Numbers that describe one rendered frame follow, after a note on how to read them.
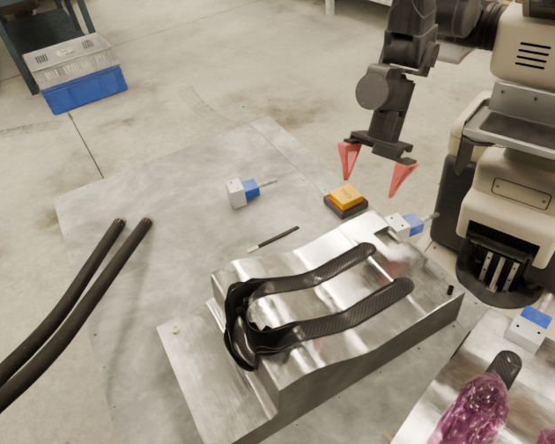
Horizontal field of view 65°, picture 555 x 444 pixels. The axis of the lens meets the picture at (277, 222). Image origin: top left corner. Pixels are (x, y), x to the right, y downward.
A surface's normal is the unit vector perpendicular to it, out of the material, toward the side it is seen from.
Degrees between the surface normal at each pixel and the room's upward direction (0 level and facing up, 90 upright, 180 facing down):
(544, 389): 0
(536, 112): 90
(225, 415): 0
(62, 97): 91
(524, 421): 26
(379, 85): 63
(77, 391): 0
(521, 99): 90
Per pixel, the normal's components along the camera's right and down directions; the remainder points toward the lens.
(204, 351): -0.10, -0.71
